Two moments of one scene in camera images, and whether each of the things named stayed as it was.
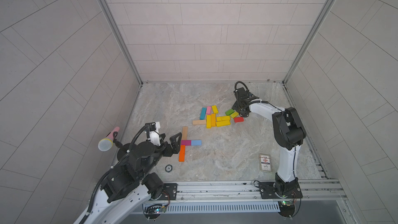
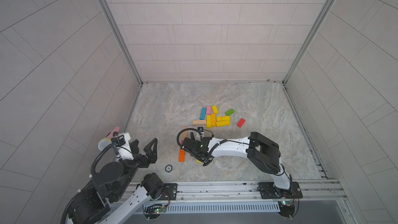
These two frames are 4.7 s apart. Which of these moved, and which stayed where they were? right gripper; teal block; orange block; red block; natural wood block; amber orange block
Moved: right gripper; red block
Stayed: teal block; natural wood block; orange block; amber orange block
